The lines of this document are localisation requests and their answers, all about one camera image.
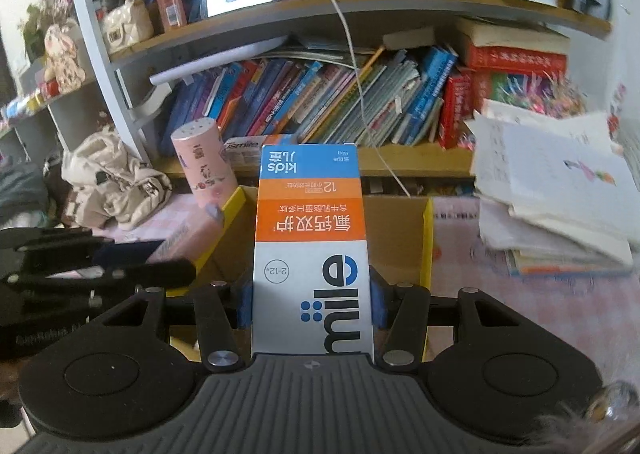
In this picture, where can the upright red book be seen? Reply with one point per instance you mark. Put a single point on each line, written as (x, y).
(455, 108)

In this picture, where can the pink checkered tablecloth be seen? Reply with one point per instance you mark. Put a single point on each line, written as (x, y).
(465, 299)

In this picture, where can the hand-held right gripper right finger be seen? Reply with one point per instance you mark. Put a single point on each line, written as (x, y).
(378, 306)

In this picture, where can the dark cloth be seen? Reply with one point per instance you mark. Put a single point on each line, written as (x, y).
(22, 194)

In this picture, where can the stack of white workbooks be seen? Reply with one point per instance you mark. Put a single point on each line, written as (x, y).
(550, 194)

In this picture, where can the beige canvas bag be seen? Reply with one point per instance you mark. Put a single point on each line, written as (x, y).
(115, 173)

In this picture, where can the pink patterned cylinder bottle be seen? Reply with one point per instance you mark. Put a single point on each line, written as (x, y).
(202, 163)

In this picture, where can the pink pouch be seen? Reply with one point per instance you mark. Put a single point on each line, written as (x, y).
(192, 231)

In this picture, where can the white orange toothpaste box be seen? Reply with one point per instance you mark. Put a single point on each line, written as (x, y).
(310, 234)

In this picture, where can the row of leaning colourful books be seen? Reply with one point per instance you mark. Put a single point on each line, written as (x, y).
(310, 98)

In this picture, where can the flat white toothpaste box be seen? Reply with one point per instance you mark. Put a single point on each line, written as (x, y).
(245, 148)

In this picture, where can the floral plush toy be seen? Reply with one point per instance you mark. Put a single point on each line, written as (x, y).
(62, 56)

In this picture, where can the yellow cardboard box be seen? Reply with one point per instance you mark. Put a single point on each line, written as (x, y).
(395, 234)

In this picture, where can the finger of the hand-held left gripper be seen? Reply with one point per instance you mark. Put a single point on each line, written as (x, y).
(127, 251)
(150, 274)

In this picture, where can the thick red dictionary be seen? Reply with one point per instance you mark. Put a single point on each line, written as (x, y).
(515, 58)

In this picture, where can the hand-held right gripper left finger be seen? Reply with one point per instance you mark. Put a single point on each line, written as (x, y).
(245, 305)

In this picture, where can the white frame wooden bookshelf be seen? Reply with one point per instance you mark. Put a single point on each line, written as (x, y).
(410, 6)

